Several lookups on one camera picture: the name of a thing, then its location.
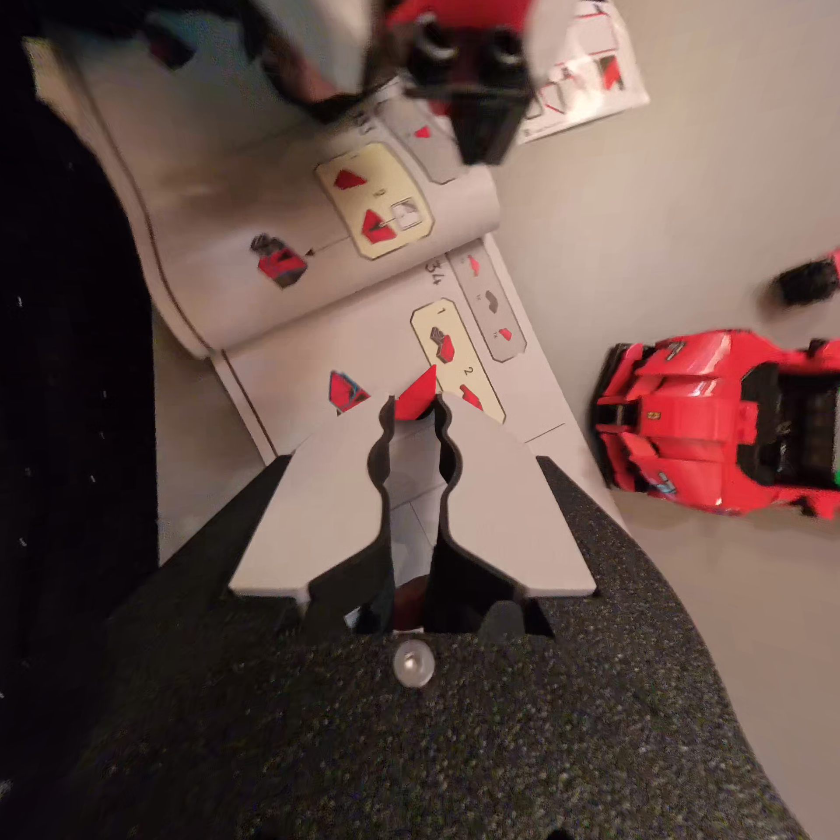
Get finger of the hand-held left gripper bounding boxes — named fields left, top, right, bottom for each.
left=247, top=0, right=395, bottom=101
left=525, top=0, right=582, bottom=82

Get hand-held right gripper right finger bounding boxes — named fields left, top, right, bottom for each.
left=431, top=392, right=599, bottom=607

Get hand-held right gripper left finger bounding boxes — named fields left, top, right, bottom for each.
left=227, top=394, right=399, bottom=611

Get black red lego block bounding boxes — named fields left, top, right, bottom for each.
left=386, top=0, right=542, bottom=168

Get red lego wedge piece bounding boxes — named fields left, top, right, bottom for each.
left=394, top=364, right=442, bottom=424

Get red lego car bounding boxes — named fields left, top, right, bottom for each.
left=590, top=327, right=840, bottom=522

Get red black green lego assembly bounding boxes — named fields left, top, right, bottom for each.
left=773, top=250, right=840, bottom=311

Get lego instruction booklet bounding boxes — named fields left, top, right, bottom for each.
left=27, top=27, right=620, bottom=559

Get white sticker sheet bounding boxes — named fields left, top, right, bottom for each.
left=516, top=0, right=652, bottom=145

